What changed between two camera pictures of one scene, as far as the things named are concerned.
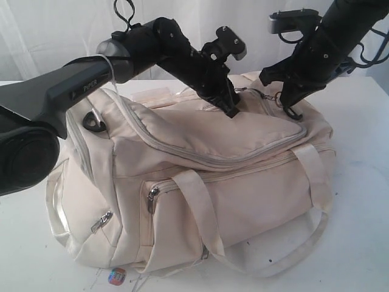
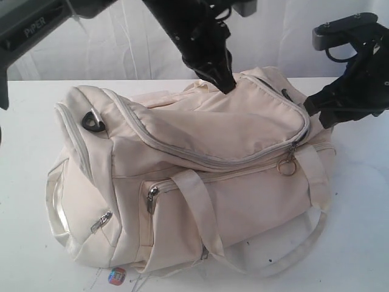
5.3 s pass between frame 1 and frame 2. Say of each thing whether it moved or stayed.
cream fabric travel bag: stayed
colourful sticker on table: stayed
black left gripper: moved
